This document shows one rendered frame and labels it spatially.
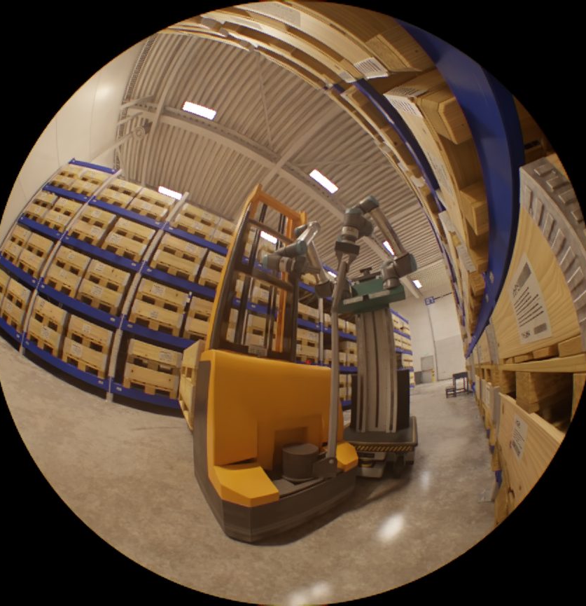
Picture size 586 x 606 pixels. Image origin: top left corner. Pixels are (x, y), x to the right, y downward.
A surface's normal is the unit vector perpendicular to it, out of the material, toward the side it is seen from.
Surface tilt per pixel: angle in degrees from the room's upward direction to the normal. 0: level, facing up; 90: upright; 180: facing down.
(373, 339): 90
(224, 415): 74
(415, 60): 180
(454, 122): 180
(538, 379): 90
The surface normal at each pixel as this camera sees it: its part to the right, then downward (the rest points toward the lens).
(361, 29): -0.05, 0.91
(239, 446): 0.62, -0.29
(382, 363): -0.58, -0.36
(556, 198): -0.78, -0.30
